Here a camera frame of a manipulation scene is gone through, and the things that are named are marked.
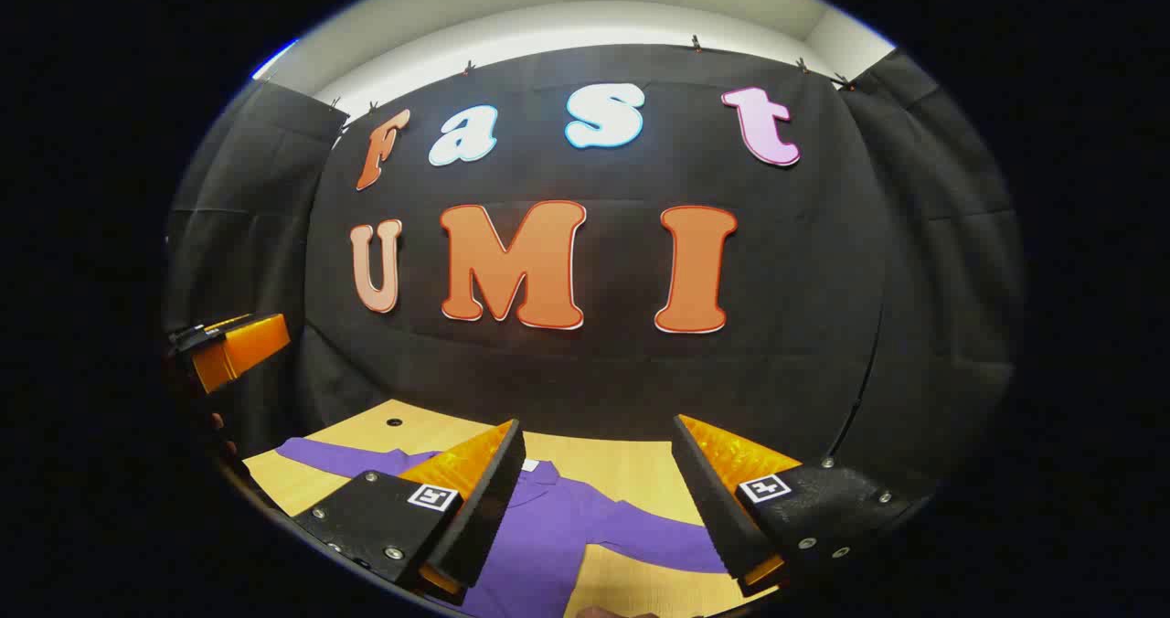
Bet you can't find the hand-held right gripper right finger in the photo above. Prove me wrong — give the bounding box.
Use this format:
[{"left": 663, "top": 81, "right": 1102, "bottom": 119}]
[{"left": 672, "top": 414, "right": 915, "bottom": 599}]

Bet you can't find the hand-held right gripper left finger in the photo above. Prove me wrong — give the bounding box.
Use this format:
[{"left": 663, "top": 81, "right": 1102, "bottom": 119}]
[{"left": 292, "top": 419, "right": 527, "bottom": 601}]

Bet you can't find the purple shirt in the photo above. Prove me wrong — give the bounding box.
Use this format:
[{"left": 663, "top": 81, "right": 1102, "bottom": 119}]
[{"left": 274, "top": 435, "right": 732, "bottom": 618}]

